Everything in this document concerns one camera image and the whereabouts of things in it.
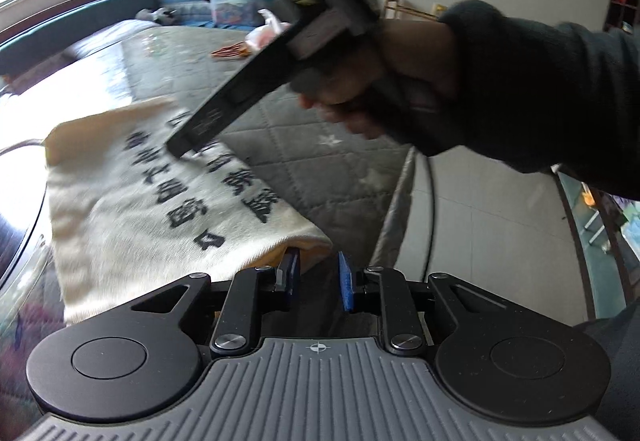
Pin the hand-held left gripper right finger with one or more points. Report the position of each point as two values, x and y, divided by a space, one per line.
346 283

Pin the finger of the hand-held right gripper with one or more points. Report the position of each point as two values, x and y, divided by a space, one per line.
182 143

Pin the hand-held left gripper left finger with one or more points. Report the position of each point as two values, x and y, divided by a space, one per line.
291 278

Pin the printed canvas shopping bag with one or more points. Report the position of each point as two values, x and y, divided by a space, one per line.
150 221

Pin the person's right forearm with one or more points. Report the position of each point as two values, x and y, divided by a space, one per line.
525 86

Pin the white plastic bag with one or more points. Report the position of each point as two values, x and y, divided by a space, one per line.
265 33

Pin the person's right hand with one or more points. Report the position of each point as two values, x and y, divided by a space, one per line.
420 51

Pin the clear plastic toy bin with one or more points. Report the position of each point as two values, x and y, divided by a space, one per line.
242 8

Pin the grey star quilted table cover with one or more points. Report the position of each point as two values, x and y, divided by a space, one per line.
300 156

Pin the cow plush toy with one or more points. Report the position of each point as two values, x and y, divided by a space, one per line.
159 15

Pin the golden shoe rack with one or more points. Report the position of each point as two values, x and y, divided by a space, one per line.
395 3

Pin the glass display cabinet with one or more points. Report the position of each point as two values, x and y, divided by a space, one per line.
600 241

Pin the person's grey zip jacket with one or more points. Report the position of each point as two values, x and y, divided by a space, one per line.
615 371

